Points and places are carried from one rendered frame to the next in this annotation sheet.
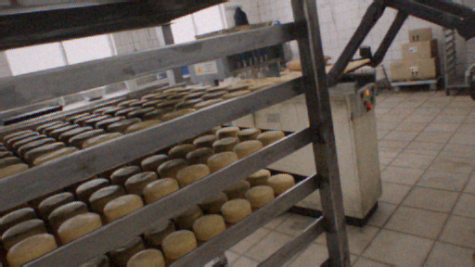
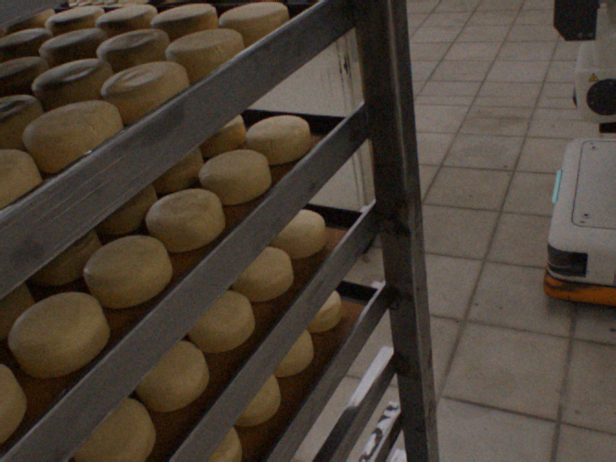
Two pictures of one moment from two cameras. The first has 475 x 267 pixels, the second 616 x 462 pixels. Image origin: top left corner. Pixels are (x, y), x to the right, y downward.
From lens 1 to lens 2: 0.21 m
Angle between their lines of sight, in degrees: 24
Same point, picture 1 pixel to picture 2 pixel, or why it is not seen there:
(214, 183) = (234, 400)
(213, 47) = (208, 106)
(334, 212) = (419, 347)
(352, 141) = (347, 108)
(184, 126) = (168, 321)
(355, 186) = (356, 187)
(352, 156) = not seen: hidden behind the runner
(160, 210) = not seen: outside the picture
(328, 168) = (413, 277)
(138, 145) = (80, 415)
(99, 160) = not seen: outside the picture
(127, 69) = (22, 249)
